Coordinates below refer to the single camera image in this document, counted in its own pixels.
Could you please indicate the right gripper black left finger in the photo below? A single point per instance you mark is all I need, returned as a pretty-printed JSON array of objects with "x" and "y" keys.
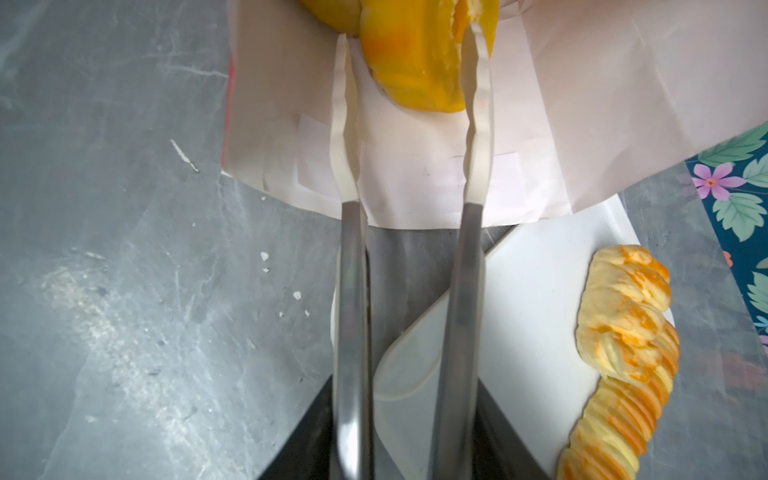
[{"x": 352, "y": 454}]

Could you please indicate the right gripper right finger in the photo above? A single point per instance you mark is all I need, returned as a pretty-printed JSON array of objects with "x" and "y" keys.
[{"x": 451, "y": 445}]

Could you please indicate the long fake bread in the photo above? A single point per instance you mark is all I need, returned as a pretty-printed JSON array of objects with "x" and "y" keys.
[{"x": 622, "y": 333}]

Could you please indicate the red white paper bag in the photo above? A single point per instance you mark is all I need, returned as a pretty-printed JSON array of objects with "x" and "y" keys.
[{"x": 590, "y": 97}]

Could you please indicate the yellow oval fake bread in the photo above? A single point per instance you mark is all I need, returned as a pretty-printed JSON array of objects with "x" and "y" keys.
[{"x": 412, "y": 47}]

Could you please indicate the white rectangular tray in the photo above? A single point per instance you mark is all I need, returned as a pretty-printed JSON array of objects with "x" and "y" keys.
[{"x": 528, "y": 360}]

